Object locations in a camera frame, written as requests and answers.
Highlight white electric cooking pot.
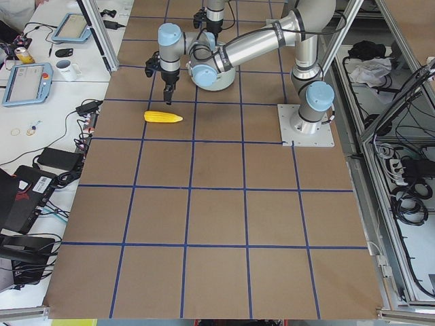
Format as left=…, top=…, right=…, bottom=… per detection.
left=186, top=41, right=236, bottom=92

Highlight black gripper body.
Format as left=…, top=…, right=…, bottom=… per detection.
left=160, top=69, right=179, bottom=90

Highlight yellow corn cob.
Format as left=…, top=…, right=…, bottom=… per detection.
left=144, top=111, right=183, bottom=124

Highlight blue teach pendant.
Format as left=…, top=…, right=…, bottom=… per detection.
left=51, top=13, right=91, bottom=43
left=2, top=62, right=53, bottom=107

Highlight coiled black cables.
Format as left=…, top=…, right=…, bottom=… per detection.
left=390, top=183, right=430, bottom=226

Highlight aluminium frame post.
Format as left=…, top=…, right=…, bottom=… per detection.
left=77, top=0, right=119, bottom=74

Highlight black power adapter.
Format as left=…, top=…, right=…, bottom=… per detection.
left=75, top=100, right=103, bottom=116

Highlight far blue teach pendant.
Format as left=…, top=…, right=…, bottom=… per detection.
left=51, top=13, right=91, bottom=43

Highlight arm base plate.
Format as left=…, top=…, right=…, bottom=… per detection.
left=277, top=104, right=334, bottom=147

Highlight white mug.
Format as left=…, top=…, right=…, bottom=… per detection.
left=56, top=59, right=82, bottom=82

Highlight yellow drink can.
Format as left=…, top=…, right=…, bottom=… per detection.
left=14, top=47, right=35, bottom=64

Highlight black oval case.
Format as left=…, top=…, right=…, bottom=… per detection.
left=55, top=48, right=73, bottom=58

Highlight white crumpled cloth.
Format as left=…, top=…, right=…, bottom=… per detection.
left=349, top=58, right=394, bottom=104

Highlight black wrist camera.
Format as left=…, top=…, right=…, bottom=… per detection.
left=192, top=8, right=207, bottom=29

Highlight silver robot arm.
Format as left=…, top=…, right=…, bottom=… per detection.
left=205, top=0, right=225, bottom=36
left=156, top=1, right=336, bottom=105

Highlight white power strip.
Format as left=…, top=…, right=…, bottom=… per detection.
left=388, top=158, right=407, bottom=186

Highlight black power brick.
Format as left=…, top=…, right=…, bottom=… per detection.
left=37, top=147, right=84, bottom=171

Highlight near blue teach pendant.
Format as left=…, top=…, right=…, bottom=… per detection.
left=2, top=62, right=53, bottom=107

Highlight black cloth bundle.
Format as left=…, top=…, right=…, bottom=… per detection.
left=348, top=40, right=386, bottom=60

